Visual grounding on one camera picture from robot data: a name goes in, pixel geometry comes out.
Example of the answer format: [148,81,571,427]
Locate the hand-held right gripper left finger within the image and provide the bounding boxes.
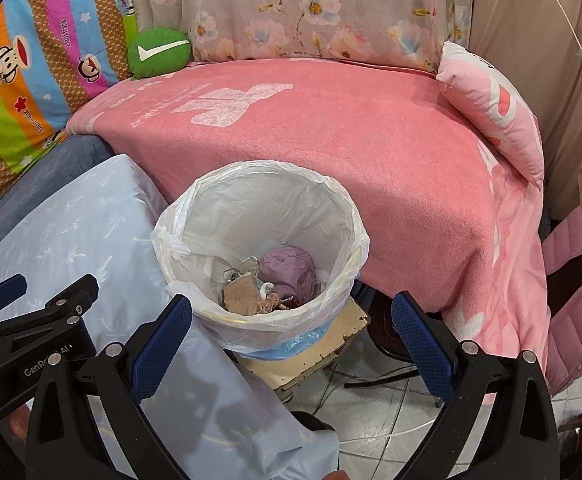
[25,294,193,480]

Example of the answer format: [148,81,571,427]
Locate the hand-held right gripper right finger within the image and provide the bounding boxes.
[391,291,561,480]

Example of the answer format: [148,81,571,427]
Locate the beige stocking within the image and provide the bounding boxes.
[221,272,264,316]

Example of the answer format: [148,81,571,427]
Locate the brown scrunchie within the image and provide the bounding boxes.
[256,292,282,316]

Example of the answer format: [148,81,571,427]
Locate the grey pouch with glitter strap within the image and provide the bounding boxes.
[223,257,262,281]

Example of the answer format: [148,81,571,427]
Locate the light blue bin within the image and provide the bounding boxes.
[226,320,331,362]

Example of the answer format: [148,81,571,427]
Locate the purple cloth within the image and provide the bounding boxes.
[258,246,319,301]

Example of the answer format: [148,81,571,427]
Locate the light blue palm print cloth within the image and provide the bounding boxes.
[0,154,342,480]

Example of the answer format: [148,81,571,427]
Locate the cream wooden stool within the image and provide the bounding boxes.
[236,297,372,403]

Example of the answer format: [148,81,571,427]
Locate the blue-grey cushion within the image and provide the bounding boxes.
[0,135,116,251]

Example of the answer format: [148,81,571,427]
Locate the pink puffer jacket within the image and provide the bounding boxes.
[541,192,582,396]

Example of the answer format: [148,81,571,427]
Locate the pink fleece blanket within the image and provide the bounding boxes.
[66,57,552,396]

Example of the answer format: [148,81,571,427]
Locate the colourful monkey pattern cushion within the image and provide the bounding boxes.
[0,0,142,221]

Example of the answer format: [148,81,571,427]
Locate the pink and white pillow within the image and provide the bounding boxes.
[436,41,546,191]

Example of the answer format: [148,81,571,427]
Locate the green round cushion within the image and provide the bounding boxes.
[127,28,193,80]

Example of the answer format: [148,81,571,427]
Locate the beige curtain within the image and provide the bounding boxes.
[468,0,582,221]

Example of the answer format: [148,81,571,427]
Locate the grey floral cloth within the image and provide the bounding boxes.
[126,0,474,73]

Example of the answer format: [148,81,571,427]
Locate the black metal chair frame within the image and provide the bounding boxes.
[343,305,444,408]

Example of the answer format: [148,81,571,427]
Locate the white cable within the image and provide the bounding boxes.
[338,420,437,445]

